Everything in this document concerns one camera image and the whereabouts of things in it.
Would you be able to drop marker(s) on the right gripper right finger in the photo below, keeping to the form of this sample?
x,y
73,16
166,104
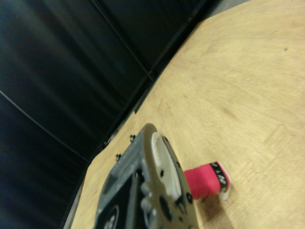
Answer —
x,y
185,188

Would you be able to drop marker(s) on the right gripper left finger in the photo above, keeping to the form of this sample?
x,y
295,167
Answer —
x,y
152,171

